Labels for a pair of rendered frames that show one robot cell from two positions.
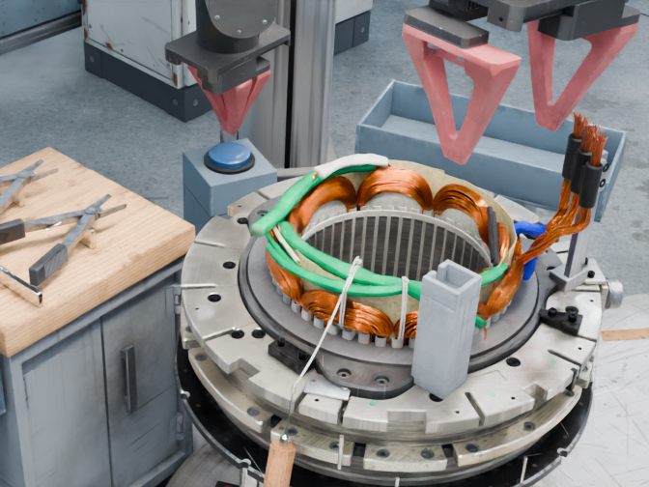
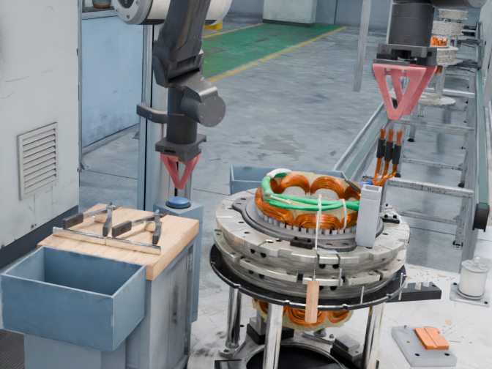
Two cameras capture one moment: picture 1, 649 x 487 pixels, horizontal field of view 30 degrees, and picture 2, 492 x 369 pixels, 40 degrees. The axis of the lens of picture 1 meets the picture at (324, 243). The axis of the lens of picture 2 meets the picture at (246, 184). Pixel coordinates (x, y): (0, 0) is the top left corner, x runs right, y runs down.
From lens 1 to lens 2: 0.53 m
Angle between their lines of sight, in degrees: 26
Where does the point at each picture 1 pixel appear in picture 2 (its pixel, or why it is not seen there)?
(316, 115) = (187, 192)
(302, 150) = not seen: hidden behind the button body
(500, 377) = (385, 239)
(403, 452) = (361, 275)
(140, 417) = (176, 331)
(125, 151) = not seen: outside the picture
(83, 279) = (168, 243)
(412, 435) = (362, 267)
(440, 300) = (371, 198)
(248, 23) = (213, 119)
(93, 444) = (164, 344)
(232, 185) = (187, 213)
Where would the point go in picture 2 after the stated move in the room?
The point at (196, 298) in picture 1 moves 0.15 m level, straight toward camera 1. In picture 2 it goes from (239, 233) to (293, 274)
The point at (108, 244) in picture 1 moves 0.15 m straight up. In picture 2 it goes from (167, 230) to (170, 142)
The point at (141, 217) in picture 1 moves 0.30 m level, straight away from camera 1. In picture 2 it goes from (171, 220) to (105, 170)
